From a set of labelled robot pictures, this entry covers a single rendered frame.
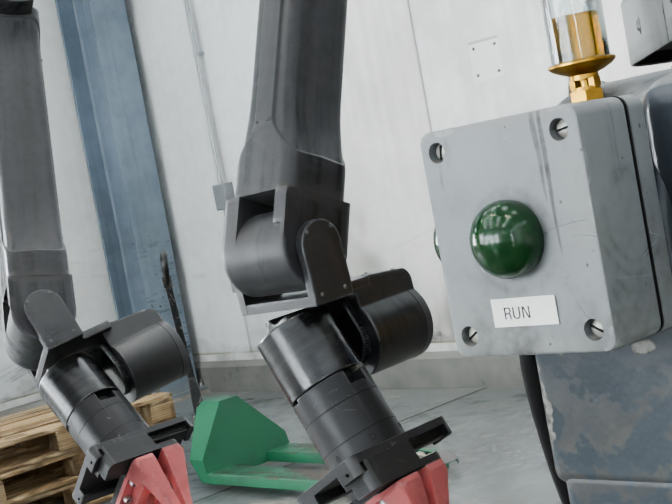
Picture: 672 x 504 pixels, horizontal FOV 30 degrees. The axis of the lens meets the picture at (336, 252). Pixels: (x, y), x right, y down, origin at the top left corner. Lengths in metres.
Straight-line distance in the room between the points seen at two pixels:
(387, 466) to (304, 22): 0.31
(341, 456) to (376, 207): 6.93
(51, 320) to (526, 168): 0.72
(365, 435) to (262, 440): 5.46
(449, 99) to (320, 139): 6.41
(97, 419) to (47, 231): 0.19
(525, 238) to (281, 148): 0.40
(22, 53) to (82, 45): 8.20
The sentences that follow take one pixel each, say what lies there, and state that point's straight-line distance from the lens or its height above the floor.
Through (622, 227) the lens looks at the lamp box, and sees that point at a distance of 0.47.
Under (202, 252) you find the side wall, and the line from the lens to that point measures 9.06.
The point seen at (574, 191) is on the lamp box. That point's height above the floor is 1.30.
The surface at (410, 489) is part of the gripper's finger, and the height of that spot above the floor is 1.12.
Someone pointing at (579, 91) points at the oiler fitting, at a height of 1.34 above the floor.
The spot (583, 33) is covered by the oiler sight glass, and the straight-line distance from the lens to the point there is 0.54.
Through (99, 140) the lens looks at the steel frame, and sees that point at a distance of 9.43.
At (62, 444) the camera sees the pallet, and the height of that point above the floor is 0.34.
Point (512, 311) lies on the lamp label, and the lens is 0.48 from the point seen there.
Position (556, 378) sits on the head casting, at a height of 1.22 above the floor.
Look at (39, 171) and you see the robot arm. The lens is 1.22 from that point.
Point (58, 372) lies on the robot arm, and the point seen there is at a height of 1.20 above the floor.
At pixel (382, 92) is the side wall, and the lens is 7.60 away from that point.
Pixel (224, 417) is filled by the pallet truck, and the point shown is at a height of 0.30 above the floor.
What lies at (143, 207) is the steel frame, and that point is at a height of 1.41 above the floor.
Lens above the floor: 1.32
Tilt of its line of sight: 3 degrees down
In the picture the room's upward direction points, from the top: 10 degrees counter-clockwise
